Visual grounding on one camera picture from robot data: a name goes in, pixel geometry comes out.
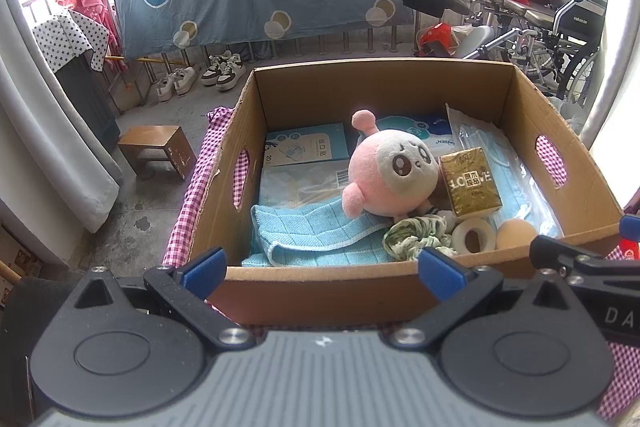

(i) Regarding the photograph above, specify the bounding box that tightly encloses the brown cardboard box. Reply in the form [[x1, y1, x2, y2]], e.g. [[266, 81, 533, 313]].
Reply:
[[199, 59, 625, 326]]

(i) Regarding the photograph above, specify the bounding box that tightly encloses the red printed packet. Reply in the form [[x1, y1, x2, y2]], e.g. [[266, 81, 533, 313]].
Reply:
[[617, 234, 640, 261]]

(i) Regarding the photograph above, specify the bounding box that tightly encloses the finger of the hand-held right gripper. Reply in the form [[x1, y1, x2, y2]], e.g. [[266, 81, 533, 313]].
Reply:
[[530, 234, 640, 282], [619, 214, 640, 241]]

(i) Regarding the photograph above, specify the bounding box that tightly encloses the white platform sneaker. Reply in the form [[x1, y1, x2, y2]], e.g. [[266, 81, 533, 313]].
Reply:
[[152, 74, 176, 103], [172, 66, 199, 96]]

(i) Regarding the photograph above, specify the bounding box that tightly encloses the red helmet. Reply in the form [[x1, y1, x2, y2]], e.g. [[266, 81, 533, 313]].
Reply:
[[417, 22, 454, 58]]

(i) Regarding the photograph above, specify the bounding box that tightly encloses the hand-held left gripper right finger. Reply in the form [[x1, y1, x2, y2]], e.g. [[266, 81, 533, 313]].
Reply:
[[389, 246, 577, 351]]

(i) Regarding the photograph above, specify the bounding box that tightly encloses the white tape roll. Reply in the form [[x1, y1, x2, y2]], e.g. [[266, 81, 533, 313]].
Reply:
[[451, 219, 497, 256]]

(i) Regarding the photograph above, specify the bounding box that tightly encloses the cotton swab packet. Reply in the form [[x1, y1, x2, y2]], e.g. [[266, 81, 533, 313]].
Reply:
[[259, 159, 353, 208]]

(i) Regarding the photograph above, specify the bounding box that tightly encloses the teal cleaning cloth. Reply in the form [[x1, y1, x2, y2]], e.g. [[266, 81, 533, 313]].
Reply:
[[241, 197, 396, 268]]

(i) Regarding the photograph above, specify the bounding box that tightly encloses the beige makeup sponge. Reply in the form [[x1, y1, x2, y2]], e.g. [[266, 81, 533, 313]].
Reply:
[[495, 219, 537, 252]]

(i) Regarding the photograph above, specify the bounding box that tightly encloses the grey white curtain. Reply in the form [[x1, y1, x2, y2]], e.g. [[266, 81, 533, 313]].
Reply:
[[0, 0, 121, 235]]

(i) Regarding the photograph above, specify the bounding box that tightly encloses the green scrunchie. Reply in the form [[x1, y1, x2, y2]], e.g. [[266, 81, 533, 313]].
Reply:
[[382, 213, 456, 263]]

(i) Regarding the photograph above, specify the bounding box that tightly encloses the polka dot cloth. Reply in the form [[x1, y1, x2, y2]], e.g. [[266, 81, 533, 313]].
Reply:
[[32, 11, 110, 74]]

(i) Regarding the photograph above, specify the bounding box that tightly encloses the blue face mask box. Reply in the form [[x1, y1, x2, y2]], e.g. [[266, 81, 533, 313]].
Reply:
[[264, 123, 351, 168]]

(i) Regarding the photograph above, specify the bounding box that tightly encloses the wheelchair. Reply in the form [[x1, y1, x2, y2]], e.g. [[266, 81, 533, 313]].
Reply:
[[470, 0, 609, 102]]

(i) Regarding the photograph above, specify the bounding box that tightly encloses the white and black sneaker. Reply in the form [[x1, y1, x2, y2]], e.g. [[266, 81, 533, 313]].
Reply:
[[201, 54, 226, 86], [216, 52, 248, 92]]

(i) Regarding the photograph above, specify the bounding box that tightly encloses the packet of blue face masks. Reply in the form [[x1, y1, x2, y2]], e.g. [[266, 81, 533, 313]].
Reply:
[[445, 103, 564, 238]]

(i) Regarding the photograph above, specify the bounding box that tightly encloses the pink plush toy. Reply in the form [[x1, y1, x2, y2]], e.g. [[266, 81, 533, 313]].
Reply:
[[341, 109, 456, 231]]

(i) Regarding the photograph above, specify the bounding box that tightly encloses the pink checkered tablecloth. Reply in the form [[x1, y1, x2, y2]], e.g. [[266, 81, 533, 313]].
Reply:
[[170, 106, 640, 423]]

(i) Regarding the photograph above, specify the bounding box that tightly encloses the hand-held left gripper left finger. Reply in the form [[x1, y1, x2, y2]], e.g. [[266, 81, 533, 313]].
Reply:
[[65, 246, 257, 351]]

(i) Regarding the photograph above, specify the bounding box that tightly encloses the blue wet wipes packet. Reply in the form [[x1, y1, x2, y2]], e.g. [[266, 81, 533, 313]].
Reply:
[[357, 114, 457, 152]]

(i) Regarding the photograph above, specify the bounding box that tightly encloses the black cushioned wooden chair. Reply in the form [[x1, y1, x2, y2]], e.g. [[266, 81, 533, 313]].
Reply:
[[0, 259, 93, 358]]

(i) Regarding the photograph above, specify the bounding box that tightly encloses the small wooden stool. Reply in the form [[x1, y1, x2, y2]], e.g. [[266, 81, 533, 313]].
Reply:
[[117, 125, 197, 182]]

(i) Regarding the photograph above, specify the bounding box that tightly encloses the cardboard carton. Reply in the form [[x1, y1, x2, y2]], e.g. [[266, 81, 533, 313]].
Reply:
[[0, 222, 46, 308]]

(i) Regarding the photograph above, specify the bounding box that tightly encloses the yellow pole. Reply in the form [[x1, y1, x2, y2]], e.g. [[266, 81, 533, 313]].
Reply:
[[105, 54, 173, 70]]

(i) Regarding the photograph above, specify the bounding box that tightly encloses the gold tissue pack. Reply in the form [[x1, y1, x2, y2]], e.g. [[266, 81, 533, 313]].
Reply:
[[438, 147, 502, 217]]

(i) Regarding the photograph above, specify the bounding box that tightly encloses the dark cabinet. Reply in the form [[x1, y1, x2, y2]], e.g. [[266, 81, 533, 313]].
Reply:
[[54, 49, 121, 152]]

